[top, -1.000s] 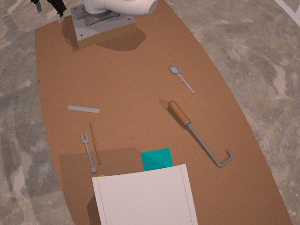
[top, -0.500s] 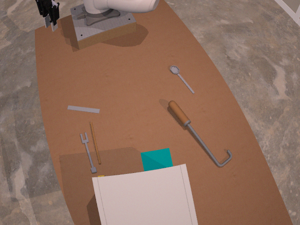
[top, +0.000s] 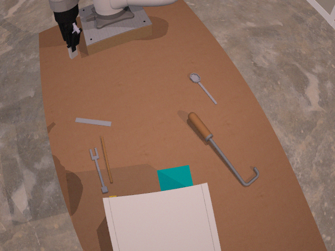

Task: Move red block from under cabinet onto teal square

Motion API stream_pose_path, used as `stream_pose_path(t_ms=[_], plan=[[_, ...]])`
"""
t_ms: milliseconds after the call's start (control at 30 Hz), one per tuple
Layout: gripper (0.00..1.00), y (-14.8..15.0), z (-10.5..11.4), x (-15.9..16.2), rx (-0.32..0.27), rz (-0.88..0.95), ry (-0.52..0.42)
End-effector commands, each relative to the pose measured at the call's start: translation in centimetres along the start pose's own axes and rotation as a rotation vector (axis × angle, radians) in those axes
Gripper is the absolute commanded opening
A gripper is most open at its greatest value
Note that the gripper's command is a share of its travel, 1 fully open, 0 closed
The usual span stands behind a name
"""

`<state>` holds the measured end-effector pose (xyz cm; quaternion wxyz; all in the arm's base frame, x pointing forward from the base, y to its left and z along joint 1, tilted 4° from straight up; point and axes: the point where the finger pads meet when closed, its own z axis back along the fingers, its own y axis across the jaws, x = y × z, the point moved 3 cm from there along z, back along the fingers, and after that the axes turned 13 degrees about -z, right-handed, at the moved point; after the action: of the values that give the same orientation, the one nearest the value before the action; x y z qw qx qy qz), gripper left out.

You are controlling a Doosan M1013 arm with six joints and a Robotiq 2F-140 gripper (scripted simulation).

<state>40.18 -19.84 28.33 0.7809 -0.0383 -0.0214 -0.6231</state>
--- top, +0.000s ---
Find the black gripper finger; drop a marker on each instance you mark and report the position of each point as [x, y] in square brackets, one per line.
[64, 35]
[73, 39]

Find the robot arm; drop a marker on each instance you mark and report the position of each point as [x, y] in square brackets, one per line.
[107, 12]

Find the light grey flat bar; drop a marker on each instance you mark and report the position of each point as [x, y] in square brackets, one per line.
[91, 121]

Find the steel hook with wooden handle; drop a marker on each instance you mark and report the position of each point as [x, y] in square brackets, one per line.
[207, 135]

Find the teal square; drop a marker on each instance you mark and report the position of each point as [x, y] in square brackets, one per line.
[173, 178]

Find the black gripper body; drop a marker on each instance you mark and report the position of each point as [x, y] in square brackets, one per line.
[68, 16]

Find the grey spoon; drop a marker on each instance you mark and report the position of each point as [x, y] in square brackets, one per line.
[196, 79]

